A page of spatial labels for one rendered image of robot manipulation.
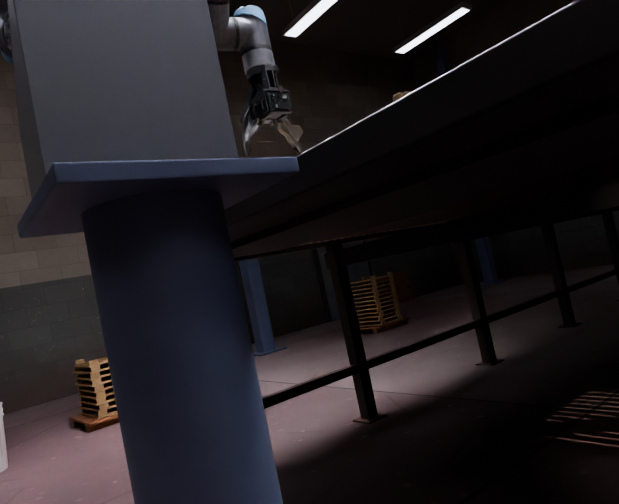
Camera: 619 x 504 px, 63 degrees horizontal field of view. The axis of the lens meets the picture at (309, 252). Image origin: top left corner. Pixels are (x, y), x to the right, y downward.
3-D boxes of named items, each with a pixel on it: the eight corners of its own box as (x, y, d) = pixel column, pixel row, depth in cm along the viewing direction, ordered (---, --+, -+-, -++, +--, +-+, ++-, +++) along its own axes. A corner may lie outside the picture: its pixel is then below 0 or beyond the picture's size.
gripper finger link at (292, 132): (310, 147, 121) (285, 117, 118) (297, 155, 126) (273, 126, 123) (317, 140, 122) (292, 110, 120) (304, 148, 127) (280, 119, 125)
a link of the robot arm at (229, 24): (183, -6, 113) (230, -4, 117) (184, 46, 120) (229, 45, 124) (192, 4, 107) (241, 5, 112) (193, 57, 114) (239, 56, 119)
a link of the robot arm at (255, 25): (226, 20, 123) (258, 21, 126) (235, 63, 122) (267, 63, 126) (233, 1, 116) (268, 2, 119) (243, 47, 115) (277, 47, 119)
